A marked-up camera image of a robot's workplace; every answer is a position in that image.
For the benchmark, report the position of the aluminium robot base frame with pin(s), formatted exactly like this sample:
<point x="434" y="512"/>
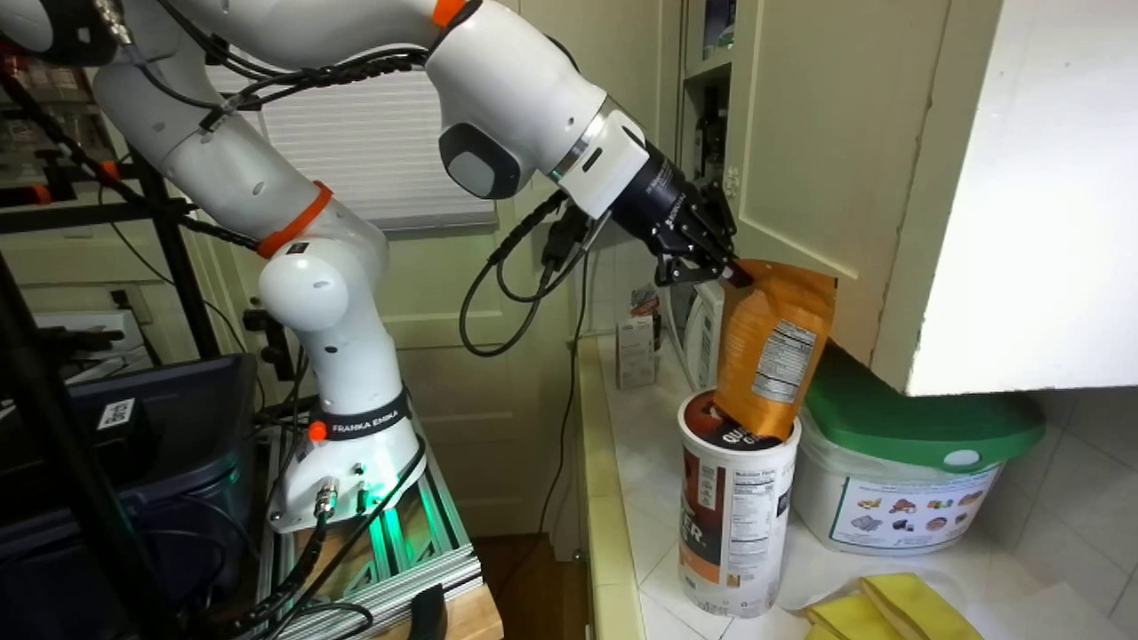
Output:
<point x="402" y="546"/>

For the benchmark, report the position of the black slanted pole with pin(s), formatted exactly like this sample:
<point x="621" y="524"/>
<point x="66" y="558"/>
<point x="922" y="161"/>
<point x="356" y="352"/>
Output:
<point x="58" y="448"/>

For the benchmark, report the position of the orange packet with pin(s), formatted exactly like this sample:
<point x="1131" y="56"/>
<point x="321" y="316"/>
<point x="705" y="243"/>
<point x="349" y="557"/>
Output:
<point x="774" y="348"/>

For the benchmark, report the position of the white tub green lid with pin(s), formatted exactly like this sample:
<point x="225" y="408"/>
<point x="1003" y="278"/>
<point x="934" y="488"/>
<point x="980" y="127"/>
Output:
<point x="907" y="474"/>

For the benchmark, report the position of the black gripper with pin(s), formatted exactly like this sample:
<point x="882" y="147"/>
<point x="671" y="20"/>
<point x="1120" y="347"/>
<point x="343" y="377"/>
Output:
<point x="676" y="219"/>

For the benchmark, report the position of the yellow cloth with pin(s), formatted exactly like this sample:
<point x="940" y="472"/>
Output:
<point x="891" y="609"/>

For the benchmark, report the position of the white microwave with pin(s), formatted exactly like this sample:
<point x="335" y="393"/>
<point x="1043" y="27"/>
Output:
<point x="705" y="332"/>

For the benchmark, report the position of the black metal shelf rack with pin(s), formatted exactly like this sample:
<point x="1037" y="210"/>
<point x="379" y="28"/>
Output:
<point x="165" y="234"/>

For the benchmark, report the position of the white window blind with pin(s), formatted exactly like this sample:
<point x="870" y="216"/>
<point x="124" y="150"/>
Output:
<point x="367" y="154"/>

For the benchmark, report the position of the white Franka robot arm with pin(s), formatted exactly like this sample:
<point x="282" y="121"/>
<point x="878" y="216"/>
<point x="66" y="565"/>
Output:
<point x="321" y="296"/>

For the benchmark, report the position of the white oats bottle dark lid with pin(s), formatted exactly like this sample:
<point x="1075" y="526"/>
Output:
<point x="739" y="519"/>

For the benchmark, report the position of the cream wall cabinet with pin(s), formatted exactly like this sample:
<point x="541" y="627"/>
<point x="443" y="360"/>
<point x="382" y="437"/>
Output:
<point x="855" y="142"/>

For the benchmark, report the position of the dark blue storage bin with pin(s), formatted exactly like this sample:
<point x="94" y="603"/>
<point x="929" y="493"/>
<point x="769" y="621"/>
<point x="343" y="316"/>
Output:
<point x="153" y="474"/>

